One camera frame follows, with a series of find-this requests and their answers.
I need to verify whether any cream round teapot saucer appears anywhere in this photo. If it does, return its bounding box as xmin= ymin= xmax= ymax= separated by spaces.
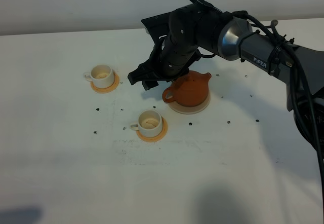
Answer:
xmin=169 ymin=93 xmax=211 ymax=115

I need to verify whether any near white teacup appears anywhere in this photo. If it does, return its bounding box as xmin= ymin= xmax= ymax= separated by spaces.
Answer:
xmin=130 ymin=109 xmax=163 ymax=137

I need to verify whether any far white teacup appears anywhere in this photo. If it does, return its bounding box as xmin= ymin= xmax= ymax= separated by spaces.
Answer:
xmin=83 ymin=64 xmax=115 ymax=89

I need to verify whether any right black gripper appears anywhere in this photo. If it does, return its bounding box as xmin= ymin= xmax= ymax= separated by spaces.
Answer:
xmin=128 ymin=7 xmax=201 ymax=90

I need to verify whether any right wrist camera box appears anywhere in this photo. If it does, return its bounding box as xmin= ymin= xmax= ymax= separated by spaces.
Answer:
xmin=141 ymin=12 xmax=170 ymax=44

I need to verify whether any orange round coaster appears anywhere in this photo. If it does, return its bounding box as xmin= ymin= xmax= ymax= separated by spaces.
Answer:
xmin=90 ymin=71 xmax=119 ymax=94
xmin=136 ymin=118 xmax=168 ymax=142

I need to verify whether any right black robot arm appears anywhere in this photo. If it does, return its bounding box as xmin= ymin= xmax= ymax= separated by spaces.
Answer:
xmin=128 ymin=5 xmax=323 ymax=150

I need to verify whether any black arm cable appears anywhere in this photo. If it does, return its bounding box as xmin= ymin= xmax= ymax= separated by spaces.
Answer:
xmin=237 ymin=10 xmax=324 ymax=194

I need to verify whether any far orange round coaster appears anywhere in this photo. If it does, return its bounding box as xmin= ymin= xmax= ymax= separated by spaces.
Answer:
xmin=90 ymin=71 xmax=119 ymax=94

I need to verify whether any white teacup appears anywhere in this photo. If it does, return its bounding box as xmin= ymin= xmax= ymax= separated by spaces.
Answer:
xmin=130 ymin=109 xmax=163 ymax=137
xmin=83 ymin=64 xmax=115 ymax=89

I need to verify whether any near orange round coaster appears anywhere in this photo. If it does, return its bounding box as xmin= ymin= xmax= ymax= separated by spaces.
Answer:
xmin=136 ymin=118 xmax=168 ymax=142

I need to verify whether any brown clay teapot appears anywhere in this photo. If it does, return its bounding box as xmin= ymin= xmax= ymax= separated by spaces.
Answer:
xmin=162 ymin=70 xmax=212 ymax=107

